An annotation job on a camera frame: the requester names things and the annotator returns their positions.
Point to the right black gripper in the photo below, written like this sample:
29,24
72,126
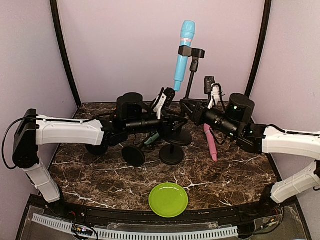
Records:
196,116

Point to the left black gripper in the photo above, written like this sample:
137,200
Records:
167,123

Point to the black stand of blue microphone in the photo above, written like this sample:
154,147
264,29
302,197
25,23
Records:
185,52

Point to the pink toy microphone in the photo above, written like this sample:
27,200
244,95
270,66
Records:
211,142

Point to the black stand of pink microphone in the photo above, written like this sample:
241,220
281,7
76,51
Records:
171,154

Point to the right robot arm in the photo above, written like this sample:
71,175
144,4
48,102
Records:
235,122

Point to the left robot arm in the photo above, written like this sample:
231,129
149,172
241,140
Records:
131,116

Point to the teal toy microphone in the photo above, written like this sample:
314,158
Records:
152,138

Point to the black stand of teal microphone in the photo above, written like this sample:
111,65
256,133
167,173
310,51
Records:
134,155

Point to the black stand of orange microphone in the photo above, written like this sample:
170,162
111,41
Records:
96,150

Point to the green plate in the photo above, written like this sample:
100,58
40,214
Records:
168,200

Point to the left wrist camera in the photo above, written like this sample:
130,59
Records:
163,100

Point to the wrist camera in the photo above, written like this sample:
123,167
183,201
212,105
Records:
163,100
214,92

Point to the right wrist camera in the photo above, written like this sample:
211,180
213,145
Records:
214,92

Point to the black front rail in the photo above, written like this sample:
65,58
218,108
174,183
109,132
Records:
236,215

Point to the white slotted cable duct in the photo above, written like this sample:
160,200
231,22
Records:
132,233

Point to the right black frame post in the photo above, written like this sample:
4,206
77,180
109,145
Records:
259,48

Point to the black frame post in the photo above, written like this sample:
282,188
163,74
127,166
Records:
259,48
63,51

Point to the left black frame post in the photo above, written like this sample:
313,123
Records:
63,51

